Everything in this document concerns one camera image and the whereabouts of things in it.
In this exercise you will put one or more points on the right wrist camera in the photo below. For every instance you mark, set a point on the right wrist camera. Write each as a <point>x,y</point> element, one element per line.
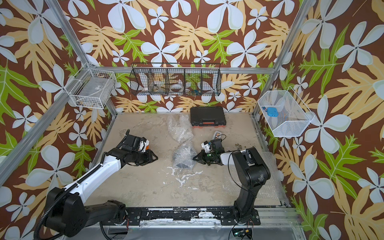
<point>214,145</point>

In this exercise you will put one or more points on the white wire basket right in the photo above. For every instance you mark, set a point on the white wire basket right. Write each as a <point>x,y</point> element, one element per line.
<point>294,115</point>

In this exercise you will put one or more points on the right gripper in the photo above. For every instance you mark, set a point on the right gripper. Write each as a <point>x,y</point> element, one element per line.
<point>201,159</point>

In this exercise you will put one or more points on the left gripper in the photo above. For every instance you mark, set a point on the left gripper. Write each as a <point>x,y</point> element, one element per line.
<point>150,157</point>

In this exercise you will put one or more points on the black plastic case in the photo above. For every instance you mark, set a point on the black plastic case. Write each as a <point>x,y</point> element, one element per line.
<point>207,117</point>

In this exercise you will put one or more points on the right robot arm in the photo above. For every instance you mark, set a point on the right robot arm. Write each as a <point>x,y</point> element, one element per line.
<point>253,174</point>

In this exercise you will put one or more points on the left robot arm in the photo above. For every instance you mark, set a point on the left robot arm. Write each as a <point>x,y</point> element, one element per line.
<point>65,211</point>

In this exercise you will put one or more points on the white tape dispenser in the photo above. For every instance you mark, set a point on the white tape dispenser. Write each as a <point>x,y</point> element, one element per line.
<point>217,134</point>

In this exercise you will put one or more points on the white wire basket left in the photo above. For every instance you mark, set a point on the white wire basket left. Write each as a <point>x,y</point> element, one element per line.
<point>91,87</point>

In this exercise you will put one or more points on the white wire basket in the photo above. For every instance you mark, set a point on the white wire basket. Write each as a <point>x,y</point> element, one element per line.
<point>91,87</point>
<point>294,115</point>

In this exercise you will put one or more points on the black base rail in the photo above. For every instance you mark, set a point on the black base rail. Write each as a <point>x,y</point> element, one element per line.
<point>197,216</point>

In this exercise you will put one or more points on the blue object in basket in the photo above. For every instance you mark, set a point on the blue object in basket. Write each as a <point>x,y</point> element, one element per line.
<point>272,112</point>

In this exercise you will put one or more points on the clear bubble wrap sheet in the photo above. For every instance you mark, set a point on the clear bubble wrap sheet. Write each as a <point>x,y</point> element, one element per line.
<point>180,128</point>

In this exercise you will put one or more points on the black wire basket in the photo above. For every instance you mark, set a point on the black wire basket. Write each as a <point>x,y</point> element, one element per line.
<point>195,79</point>

